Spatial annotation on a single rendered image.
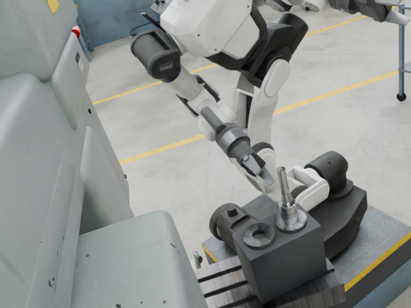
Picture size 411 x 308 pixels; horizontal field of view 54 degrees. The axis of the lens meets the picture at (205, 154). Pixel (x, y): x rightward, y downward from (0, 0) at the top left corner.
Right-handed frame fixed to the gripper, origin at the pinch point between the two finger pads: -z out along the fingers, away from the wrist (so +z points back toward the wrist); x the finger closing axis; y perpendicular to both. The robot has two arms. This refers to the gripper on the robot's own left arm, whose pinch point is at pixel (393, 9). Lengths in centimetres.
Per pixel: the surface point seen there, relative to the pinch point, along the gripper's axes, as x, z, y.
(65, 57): 67, 17, -50
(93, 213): 64, -6, -68
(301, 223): 1, -12, -61
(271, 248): 7, -11, -70
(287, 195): 8, -7, -56
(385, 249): -92, -15, -65
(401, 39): -220, 88, 64
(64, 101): 71, 5, -55
